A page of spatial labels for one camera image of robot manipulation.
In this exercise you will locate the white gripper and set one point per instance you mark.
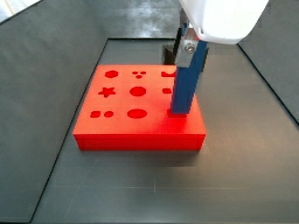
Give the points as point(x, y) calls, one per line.
point(220, 21)

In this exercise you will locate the blue rectangular block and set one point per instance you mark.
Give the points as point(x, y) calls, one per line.
point(185, 81)

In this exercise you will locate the dark grey curved fixture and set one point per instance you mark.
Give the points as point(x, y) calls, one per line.
point(168, 58)

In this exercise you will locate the red shape-sorting board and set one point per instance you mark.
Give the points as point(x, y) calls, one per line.
point(125, 112)

